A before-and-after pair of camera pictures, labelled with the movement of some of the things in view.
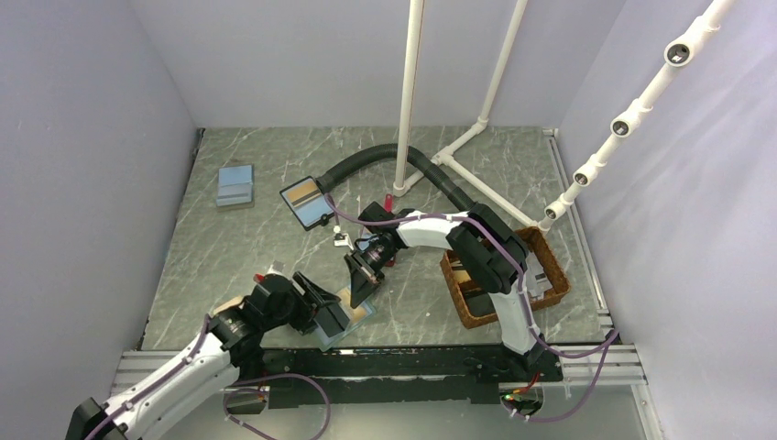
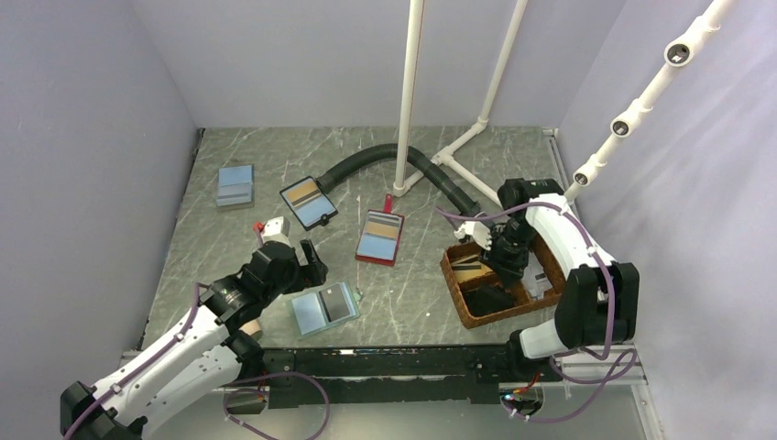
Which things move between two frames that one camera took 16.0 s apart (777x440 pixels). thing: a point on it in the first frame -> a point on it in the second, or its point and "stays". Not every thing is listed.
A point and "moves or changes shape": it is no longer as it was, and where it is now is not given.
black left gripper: [311, 299] -> [311, 274]
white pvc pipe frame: [410, 88] stays
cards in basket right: [535, 280] stays
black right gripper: [363, 281] -> [508, 269]
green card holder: [358, 315] moves or changes shape
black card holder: [307, 203] stays
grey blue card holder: [235, 188] stays
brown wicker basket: [545, 280] stays
